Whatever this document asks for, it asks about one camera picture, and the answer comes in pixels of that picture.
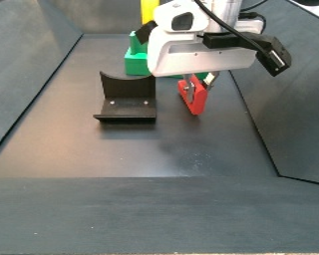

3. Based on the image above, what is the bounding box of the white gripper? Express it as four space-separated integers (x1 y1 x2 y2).
148 19 255 103

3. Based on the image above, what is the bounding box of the red square-circle object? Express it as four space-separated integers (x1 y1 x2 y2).
178 75 207 116

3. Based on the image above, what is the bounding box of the black curved fixture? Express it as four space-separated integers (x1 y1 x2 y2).
94 72 158 122

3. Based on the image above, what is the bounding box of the green foam shape-sorter base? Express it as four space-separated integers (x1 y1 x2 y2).
124 30 210 81

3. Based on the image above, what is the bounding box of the green arch block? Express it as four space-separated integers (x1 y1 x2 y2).
130 31 148 55

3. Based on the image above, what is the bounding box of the yellow rectangular block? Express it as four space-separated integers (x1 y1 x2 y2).
142 0 161 24

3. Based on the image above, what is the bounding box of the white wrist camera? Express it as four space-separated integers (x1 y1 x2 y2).
155 0 209 33

